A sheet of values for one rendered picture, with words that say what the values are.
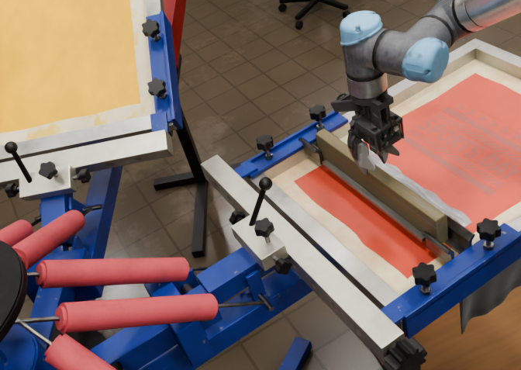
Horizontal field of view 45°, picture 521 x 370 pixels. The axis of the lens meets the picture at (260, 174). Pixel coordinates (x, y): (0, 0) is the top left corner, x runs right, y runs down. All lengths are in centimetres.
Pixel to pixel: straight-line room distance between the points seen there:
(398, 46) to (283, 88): 258
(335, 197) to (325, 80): 221
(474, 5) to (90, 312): 82
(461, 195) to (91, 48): 100
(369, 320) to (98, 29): 106
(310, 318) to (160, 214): 99
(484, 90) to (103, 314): 114
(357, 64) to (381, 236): 41
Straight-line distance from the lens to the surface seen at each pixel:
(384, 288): 126
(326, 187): 153
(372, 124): 126
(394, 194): 135
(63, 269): 120
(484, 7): 115
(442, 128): 166
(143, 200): 322
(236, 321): 137
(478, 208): 145
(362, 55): 116
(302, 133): 163
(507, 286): 165
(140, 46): 171
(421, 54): 110
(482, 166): 155
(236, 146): 333
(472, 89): 179
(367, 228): 142
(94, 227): 170
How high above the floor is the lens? 198
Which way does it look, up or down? 40 degrees down
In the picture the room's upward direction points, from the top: 16 degrees counter-clockwise
